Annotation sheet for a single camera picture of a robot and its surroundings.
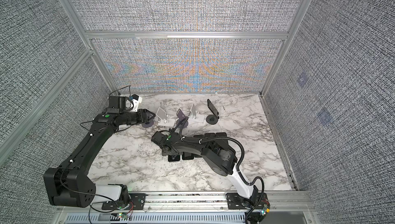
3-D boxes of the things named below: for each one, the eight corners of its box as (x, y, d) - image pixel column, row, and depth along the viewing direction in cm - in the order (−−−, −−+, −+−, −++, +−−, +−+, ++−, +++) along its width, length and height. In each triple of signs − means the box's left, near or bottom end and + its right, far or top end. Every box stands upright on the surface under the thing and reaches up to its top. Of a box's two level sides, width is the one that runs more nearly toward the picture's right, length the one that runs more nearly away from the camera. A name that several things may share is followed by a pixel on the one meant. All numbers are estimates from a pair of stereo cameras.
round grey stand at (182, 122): (176, 126, 103) (174, 116, 95) (180, 118, 107) (179, 108, 99) (185, 129, 102) (184, 119, 93) (189, 121, 106) (188, 111, 97)
